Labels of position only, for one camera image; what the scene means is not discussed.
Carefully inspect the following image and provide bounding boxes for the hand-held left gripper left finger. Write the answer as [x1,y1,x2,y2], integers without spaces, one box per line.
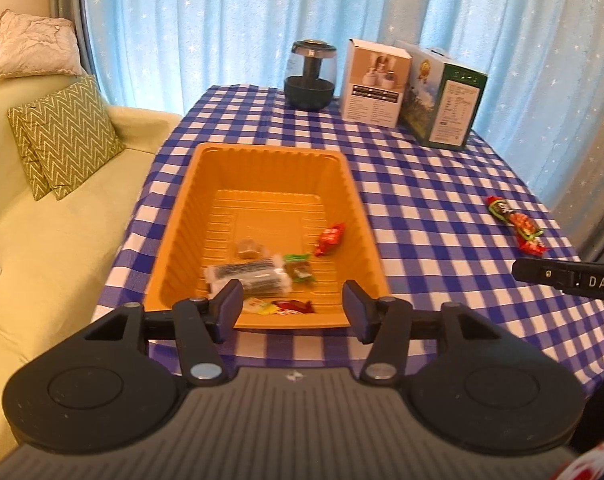
[79,279,245,387]

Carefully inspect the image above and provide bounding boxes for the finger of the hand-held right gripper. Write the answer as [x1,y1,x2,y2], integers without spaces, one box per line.
[512,258,604,289]

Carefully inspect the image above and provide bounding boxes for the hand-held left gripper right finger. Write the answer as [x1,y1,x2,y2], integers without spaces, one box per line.
[343,279,506,386]

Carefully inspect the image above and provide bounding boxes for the small red yellow candy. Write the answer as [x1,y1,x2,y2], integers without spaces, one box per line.
[243,296,279,315]

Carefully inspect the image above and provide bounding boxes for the orange-red snack packet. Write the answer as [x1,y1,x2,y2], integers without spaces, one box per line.
[510,212,549,257]

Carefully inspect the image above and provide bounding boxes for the clear dark snack bar packet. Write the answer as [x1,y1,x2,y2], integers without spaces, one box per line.
[203,257,287,286]
[209,275,291,297]

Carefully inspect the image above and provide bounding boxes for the caramel candy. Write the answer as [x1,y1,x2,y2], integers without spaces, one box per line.
[234,239,269,262]

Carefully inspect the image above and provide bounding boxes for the green candy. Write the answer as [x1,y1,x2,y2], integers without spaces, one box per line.
[283,254,317,286]

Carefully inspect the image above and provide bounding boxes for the red white-print candy packet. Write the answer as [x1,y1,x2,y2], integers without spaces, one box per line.
[313,223,347,258]

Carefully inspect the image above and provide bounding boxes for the orange plastic tray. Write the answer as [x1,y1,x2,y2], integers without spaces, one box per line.
[143,142,393,332]

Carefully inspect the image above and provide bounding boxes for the blue white checked tablecloth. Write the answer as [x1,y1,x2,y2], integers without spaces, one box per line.
[93,84,604,401]

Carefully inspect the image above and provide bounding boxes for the green carton box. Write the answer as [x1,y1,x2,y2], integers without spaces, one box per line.
[394,40,488,152]

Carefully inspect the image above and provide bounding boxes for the light green sofa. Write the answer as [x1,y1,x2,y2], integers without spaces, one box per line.
[0,77,183,466]

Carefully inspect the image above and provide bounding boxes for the red white patterned clothing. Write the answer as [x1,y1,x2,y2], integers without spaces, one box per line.
[556,440,604,480]

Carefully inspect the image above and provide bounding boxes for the white product box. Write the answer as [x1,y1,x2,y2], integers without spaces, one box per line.
[339,37,413,128]

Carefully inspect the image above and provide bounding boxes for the dark glass jar lamp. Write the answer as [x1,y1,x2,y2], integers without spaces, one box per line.
[284,40,339,110]

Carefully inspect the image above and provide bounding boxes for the green zigzag pillow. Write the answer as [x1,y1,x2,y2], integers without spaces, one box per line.
[21,75,128,201]
[7,105,50,202]

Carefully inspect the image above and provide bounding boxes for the blue star sheer curtain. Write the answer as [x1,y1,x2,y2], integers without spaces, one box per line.
[79,0,604,211]

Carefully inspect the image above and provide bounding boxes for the beige crinkled pillow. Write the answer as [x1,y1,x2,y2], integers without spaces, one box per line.
[0,9,85,79]

